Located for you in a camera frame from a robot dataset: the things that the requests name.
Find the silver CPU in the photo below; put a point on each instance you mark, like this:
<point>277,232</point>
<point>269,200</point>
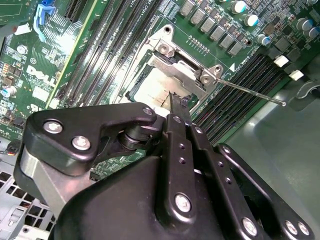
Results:
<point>150,87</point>

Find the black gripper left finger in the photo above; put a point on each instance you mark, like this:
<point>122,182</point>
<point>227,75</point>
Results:
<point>75,120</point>

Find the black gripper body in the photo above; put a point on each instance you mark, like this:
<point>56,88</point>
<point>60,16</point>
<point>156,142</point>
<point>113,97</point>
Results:
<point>112,212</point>

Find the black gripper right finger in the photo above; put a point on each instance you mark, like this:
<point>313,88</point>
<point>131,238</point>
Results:
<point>215,170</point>

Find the metal socket cover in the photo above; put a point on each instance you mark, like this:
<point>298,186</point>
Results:
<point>180,70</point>

